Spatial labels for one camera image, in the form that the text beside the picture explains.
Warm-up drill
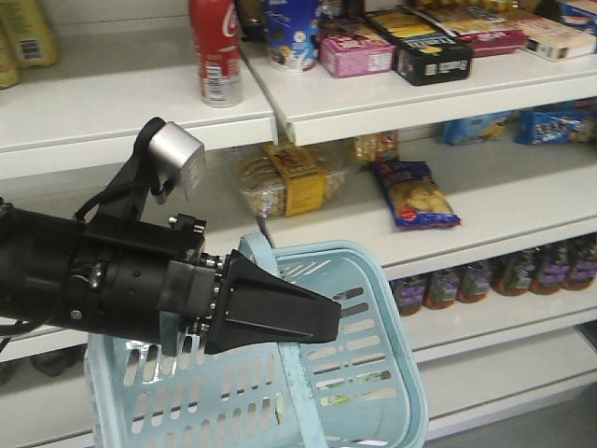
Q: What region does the red coke aluminium bottle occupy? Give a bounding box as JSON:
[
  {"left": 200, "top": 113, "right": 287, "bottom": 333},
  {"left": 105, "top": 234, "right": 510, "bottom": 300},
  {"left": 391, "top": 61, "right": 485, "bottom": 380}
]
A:
[{"left": 187, "top": 0, "right": 243, "bottom": 107}]

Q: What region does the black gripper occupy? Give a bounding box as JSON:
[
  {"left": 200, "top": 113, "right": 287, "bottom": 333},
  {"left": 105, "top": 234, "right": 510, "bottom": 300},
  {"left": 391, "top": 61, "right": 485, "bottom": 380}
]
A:
[{"left": 69, "top": 214, "right": 341, "bottom": 355}]

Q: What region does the yellow pear drink bottle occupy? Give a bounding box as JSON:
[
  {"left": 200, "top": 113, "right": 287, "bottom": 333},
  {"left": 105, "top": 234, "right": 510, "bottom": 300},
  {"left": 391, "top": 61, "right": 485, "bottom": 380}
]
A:
[{"left": 1, "top": 0, "right": 59, "bottom": 68}]

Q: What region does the black biscuit box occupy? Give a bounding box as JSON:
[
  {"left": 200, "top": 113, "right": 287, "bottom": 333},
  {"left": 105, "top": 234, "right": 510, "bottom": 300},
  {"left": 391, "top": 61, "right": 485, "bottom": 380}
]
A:
[{"left": 363, "top": 8, "right": 473, "bottom": 86}]

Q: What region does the light blue plastic basket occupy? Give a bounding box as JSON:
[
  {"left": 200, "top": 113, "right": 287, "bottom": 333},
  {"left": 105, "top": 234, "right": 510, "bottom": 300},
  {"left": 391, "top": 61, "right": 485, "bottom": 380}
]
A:
[{"left": 85, "top": 233, "right": 428, "bottom": 447}]

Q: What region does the pink biscuit box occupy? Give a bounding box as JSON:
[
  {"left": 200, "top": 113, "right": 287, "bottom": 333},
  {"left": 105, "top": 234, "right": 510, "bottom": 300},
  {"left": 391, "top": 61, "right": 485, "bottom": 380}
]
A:
[{"left": 319, "top": 32, "right": 394, "bottom": 78}]

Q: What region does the blue snack bag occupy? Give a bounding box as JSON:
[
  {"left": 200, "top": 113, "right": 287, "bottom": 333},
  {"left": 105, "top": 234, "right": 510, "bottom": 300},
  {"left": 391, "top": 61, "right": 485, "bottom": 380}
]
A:
[{"left": 372, "top": 159, "right": 462, "bottom": 230}]

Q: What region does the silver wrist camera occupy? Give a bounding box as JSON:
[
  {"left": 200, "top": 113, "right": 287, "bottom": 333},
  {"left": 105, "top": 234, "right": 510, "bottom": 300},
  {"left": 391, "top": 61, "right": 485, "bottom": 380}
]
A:
[{"left": 148, "top": 121, "right": 205, "bottom": 201}]

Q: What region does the blue oreo cup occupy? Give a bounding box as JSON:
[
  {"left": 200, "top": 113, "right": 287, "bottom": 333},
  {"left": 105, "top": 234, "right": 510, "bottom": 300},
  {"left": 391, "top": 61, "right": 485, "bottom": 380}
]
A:
[{"left": 264, "top": 0, "right": 321, "bottom": 73}]

